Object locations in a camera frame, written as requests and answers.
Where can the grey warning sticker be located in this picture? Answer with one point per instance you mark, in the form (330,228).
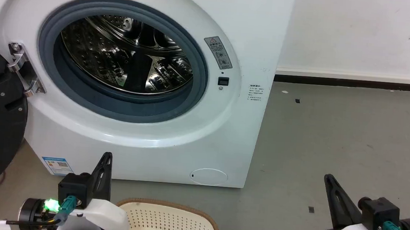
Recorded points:
(218,52)

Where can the small printed text label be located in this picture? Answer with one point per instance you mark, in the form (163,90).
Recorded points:
(255,93)

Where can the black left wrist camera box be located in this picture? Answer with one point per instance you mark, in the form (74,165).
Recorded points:
(74,187)

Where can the metal washing machine door hinge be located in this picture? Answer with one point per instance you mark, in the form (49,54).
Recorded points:
(23,69)

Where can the round white filter cover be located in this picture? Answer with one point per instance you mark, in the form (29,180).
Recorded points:
(209,176)

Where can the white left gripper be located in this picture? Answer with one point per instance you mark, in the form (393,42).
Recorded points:
(105,218)

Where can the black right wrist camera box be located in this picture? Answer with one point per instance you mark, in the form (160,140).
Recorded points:
(380,213)

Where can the white laundry basket brown rim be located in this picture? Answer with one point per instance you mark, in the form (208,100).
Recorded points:
(167,221)

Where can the white front-load washing machine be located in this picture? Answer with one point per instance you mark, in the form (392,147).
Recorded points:
(225,131)

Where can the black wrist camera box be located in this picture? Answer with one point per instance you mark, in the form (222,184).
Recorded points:
(380,213)
(74,187)

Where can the black door latch socket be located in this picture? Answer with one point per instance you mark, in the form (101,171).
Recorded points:
(223,81)

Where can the grey rubber door gasket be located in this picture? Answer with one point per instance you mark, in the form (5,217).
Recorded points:
(82,98)

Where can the stainless steel washing machine drum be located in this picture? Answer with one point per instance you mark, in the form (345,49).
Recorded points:
(103,56)

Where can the black wall baseboard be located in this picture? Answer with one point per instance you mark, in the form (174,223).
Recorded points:
(357,83)

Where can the blue energy label sticker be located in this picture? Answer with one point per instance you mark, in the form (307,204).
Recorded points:
(56,166)

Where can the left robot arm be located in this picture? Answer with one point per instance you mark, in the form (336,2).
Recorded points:
(34,209)

